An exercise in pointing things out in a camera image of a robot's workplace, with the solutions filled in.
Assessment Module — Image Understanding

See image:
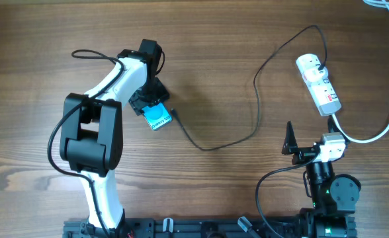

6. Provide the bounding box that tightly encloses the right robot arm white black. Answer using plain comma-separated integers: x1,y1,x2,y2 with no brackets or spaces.
282,122,361,238

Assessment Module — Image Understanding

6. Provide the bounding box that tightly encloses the white charger plug adapter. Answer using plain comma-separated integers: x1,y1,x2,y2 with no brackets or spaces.
303,66,328,84

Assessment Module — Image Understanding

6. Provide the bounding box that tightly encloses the black mounting rail base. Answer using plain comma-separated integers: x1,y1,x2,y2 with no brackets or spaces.
62,216,358,238

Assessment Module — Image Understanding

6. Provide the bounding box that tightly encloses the white power strip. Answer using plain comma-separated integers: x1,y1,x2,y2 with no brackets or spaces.
296,54,341,116

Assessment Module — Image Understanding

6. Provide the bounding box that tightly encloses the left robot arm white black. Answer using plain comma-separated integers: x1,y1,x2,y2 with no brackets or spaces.
54,39,172,237

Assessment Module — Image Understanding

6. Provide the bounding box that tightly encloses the black charger cable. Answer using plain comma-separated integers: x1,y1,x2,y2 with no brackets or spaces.
170,24,328,152

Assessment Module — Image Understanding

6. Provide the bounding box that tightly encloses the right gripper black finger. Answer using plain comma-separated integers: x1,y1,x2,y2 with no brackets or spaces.
327,116,350,143
281,121,298,155

